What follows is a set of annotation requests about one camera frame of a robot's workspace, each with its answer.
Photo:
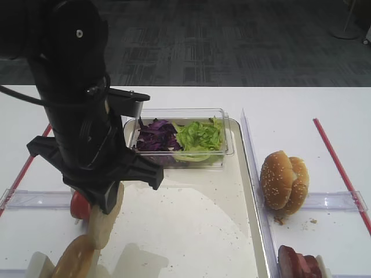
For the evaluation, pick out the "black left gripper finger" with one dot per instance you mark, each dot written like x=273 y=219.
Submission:
x=104 y=194
x=139 y=168

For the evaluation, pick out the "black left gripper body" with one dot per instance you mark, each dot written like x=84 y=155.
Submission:
x=88 y=145

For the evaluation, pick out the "pale bun bottom slice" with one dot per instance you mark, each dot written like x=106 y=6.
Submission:
x=101 y=225

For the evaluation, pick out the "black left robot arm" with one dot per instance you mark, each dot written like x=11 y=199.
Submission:
x=64 y=44

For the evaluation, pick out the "front tomato slice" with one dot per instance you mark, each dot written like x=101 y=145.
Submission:
x=79 y=207

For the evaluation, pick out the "shredded green lettuce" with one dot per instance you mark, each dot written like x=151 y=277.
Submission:
x=202 y=137

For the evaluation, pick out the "left meat patty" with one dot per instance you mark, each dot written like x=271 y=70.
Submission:
x=288 y=262

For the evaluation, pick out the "right bacon meat patty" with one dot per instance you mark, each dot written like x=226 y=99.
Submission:
x=309 y=266

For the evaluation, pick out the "shredded purple cabbage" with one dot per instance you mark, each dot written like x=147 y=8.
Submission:
x=160 y=135

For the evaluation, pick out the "clear plastic salad box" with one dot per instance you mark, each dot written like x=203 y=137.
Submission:
x=181 y=116

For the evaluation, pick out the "golden bun bottom outer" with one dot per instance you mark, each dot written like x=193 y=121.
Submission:
x=76 y=259

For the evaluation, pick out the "silver metal tray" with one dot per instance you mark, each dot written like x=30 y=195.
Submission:
x=199 y=223

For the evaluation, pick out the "upper left clear holder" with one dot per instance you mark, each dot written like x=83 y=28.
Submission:
x=23 y=199

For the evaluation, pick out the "sesame bun top left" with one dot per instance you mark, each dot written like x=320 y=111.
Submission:
x=276 y=179

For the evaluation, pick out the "sesame bun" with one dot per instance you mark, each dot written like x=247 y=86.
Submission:
x=276 y=179
x=299 y=187

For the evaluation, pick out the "sesame bun top right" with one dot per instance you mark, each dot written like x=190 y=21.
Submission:
x=299 y=187

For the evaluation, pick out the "upper right clear holder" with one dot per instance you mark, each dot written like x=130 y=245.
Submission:
x=348 y=201

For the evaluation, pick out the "white floor stand base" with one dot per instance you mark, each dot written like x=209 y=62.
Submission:
x=346 y=32

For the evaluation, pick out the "right red rail strip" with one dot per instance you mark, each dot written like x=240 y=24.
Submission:
x=342 y=171

